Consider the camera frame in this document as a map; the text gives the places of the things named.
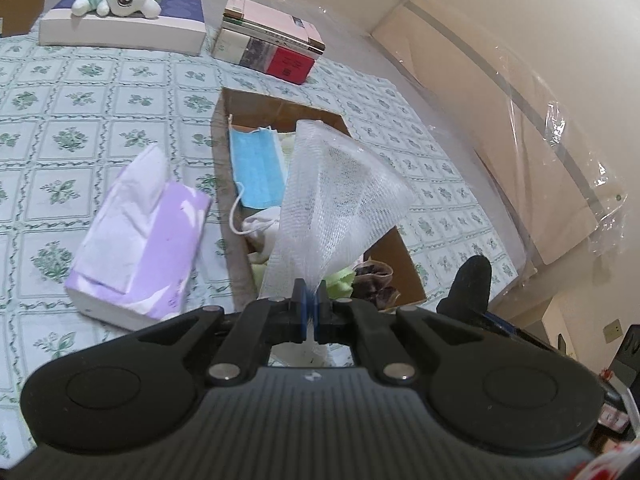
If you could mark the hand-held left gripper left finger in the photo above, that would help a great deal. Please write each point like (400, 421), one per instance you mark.
(301, 310)

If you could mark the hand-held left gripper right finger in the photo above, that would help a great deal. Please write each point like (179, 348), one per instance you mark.
(321, 310)

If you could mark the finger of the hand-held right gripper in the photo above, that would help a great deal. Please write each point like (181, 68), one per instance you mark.
(470, 285)
(500, 322)

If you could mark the dark brown velvet scrunchie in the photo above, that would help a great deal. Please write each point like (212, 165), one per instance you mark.
(372, 280)

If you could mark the cream knit pouch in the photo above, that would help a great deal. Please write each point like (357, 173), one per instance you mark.
(260, 225)

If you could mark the white mesh cloth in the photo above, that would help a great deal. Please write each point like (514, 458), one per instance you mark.
(340, 195)

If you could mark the blue face mask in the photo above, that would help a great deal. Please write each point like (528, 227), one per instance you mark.
(255, 170)

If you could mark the cardboard tray box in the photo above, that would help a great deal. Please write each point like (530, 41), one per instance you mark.
(260, 105)

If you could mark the dark furniture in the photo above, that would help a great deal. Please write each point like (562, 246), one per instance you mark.
(622, 385)

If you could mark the purple tissue pack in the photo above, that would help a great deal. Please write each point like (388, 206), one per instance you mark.
(150, 250)

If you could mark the plastic wrapped headboard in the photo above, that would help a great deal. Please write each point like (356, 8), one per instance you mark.
(500, 110)

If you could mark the red and white packet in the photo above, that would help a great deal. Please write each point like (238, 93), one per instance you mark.
(610, 462)

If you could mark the thin book with dark edge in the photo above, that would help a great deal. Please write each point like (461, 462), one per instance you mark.
(280, 40)

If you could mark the green floral tablecloth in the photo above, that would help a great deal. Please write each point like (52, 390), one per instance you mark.
(100, 110)

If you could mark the pink cover book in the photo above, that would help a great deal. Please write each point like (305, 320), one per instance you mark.
(270, 17)

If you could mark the white flat box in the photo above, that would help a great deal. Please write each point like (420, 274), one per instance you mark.
(125, 35)

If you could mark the small closed cardboard box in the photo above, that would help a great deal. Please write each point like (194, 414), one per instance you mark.
(22, 5)

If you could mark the wall socket plate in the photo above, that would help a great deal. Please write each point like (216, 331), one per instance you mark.
(613, 331)

